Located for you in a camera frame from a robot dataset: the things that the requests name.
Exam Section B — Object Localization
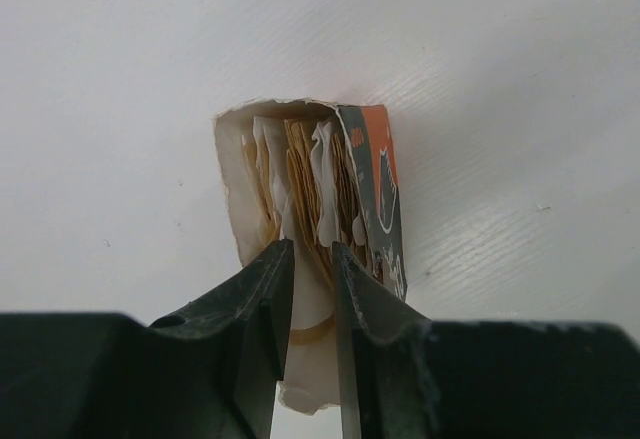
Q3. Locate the orange coffee filter box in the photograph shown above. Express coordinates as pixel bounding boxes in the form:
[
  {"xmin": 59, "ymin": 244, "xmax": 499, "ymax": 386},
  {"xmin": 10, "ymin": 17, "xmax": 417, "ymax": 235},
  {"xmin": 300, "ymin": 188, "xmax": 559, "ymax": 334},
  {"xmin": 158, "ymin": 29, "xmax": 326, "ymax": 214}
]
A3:
[{"xmin": 213, "ymin": 99, "xmax": 407, "ymax": 306}]

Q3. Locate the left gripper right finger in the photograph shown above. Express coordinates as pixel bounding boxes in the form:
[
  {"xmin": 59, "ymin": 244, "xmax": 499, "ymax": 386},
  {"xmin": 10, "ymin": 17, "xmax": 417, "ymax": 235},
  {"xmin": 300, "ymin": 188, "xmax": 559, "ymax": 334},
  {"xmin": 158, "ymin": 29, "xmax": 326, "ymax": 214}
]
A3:
[{"xmin": 332, "ymin": 243, "xmax": 639, "ymax": 438}]

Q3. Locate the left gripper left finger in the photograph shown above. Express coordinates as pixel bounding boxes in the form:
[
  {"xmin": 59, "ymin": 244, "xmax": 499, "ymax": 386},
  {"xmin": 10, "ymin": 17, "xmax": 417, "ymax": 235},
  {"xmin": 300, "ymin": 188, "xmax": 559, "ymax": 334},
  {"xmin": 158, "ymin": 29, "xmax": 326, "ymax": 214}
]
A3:
[{"xmin": 1, "ymin": 239, "xmax": 295, "ymax": 438}]

